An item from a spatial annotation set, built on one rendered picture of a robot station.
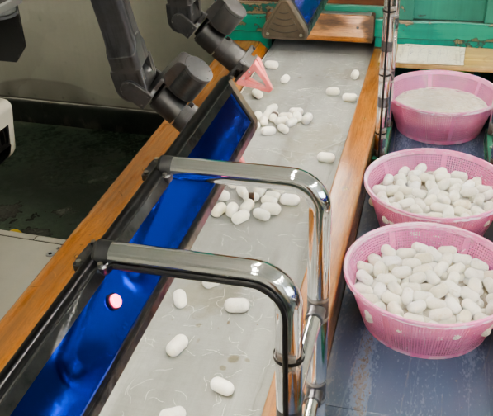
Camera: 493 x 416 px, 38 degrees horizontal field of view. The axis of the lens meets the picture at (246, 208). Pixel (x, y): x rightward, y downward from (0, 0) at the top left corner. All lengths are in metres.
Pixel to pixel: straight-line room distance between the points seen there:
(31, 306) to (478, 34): 1.39
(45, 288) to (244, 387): 0.37
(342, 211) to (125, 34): 0.48
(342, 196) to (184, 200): 0.64
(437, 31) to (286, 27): 0.86
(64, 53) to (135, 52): 2.15
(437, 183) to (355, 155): 0.17
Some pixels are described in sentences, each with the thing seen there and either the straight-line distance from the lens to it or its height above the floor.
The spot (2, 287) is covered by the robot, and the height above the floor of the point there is 0.28.
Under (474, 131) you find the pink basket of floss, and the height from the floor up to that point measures 0.70.
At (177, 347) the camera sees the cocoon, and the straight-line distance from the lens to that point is 1.02.
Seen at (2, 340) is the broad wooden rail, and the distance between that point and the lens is 1.08.
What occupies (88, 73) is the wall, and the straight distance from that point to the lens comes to 3.37.
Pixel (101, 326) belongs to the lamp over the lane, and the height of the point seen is 1.08.
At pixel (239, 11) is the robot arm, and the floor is 0.99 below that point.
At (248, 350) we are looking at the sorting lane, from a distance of 1.03.
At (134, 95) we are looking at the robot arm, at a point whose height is 0.96.
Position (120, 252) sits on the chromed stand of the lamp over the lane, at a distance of 0.58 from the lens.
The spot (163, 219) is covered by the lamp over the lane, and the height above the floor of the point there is 1.08.
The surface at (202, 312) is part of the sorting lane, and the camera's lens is 1.10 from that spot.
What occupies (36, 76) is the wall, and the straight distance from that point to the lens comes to 3.53.
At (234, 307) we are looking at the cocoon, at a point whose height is 0.76.
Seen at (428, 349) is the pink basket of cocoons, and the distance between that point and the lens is 1.11.
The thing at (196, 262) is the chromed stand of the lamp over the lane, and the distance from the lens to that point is 0.56.
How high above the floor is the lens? 1.45
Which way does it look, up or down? 32 degrees down
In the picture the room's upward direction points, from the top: 2 degrees counter-clockwise
